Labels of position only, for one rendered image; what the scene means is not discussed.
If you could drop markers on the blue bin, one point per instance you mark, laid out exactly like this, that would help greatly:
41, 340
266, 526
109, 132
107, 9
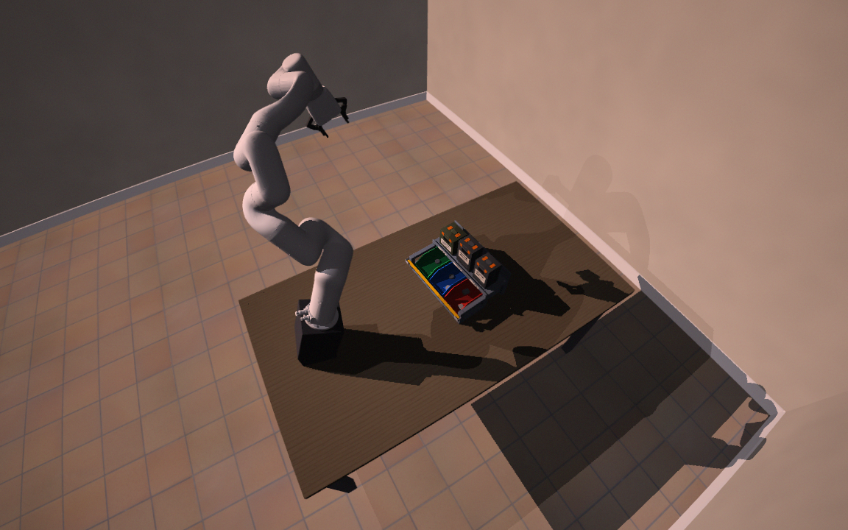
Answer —
441, 278

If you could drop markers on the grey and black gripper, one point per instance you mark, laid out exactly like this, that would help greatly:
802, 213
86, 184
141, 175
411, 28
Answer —
325, 108

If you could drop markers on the yellow bar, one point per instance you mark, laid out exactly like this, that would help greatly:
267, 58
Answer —
433, 289

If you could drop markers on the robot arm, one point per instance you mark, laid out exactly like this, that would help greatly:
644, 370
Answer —
304, 243

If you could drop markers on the dark grey metal shelf rack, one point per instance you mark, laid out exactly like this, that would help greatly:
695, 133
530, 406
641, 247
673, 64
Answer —
498, 287

